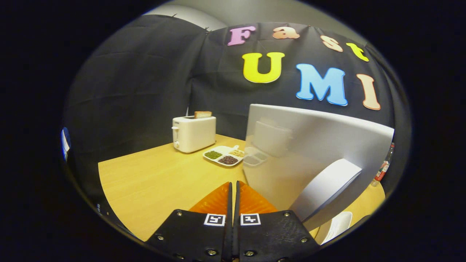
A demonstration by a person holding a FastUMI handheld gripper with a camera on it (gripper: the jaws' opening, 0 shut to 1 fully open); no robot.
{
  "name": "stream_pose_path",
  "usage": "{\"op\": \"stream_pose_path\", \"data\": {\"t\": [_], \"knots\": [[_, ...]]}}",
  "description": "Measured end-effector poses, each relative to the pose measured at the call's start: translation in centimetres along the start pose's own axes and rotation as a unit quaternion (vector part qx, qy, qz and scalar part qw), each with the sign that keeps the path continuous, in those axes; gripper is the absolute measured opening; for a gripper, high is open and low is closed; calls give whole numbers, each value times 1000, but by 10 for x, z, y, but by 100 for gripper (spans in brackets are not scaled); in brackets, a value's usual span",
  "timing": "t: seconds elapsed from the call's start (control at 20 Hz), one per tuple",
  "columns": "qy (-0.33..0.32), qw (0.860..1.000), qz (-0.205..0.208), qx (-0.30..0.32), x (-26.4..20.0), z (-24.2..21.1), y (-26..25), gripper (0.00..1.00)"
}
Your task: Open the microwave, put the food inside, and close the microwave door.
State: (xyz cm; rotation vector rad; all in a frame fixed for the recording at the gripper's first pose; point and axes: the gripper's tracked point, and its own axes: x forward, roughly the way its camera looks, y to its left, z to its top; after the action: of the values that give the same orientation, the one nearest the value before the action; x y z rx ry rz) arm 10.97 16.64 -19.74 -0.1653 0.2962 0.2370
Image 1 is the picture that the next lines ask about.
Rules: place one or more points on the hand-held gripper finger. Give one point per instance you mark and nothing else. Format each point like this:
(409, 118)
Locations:
(237, 233)
(229, 233)

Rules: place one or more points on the white toaster oven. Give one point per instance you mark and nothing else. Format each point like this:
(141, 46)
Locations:
(327, 138)

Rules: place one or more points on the cream bread toaster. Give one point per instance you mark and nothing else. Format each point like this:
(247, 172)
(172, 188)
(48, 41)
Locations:
(194, 134)

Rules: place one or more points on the white divided bean dish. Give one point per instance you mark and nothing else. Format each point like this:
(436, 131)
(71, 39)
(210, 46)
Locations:
(222, 152)

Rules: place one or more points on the small white ribbed tray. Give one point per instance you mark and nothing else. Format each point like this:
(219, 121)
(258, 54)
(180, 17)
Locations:
(338, 225)

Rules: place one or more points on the toast bread slice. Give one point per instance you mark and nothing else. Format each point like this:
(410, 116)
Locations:
(202, 114)

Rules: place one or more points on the clear bottle with red label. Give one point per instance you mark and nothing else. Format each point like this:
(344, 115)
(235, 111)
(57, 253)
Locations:
(382, 171)

